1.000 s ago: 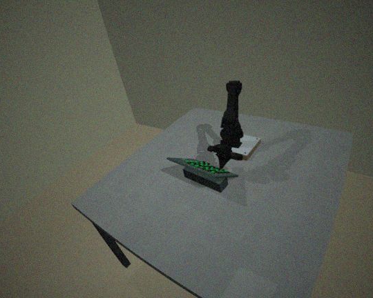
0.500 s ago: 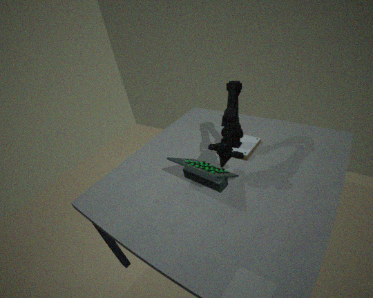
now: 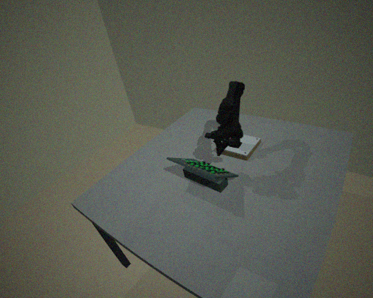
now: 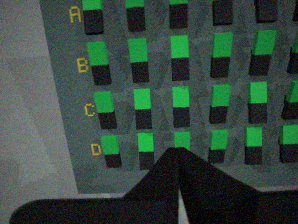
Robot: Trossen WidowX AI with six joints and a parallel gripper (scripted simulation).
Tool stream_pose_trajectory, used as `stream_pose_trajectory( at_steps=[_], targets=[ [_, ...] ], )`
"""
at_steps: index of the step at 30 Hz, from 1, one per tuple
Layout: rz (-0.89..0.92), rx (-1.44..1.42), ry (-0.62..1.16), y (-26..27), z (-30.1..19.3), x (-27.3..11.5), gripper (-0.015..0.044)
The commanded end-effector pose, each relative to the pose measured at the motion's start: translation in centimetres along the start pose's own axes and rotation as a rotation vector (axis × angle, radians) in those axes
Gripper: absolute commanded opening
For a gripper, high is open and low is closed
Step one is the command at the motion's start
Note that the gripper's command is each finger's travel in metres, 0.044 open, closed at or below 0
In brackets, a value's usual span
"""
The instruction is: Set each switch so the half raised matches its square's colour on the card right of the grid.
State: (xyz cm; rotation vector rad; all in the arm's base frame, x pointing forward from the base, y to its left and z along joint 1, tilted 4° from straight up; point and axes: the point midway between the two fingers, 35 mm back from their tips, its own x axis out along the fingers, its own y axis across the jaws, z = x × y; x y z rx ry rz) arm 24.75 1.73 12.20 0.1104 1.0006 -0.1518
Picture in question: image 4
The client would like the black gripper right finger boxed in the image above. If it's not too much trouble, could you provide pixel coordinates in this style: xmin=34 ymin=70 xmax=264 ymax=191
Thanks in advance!
xmin=176 ymin=147 xmax=298 ymax=224

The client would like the grey switch panel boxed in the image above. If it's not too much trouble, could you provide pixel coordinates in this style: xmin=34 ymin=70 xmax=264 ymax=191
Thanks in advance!
xmin=39 ymin=0 xmax=298 ymax=194

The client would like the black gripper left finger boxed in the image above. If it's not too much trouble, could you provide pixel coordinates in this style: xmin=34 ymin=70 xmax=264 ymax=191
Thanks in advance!
xmin=9 ymin=147 xmax=179 ymax=224

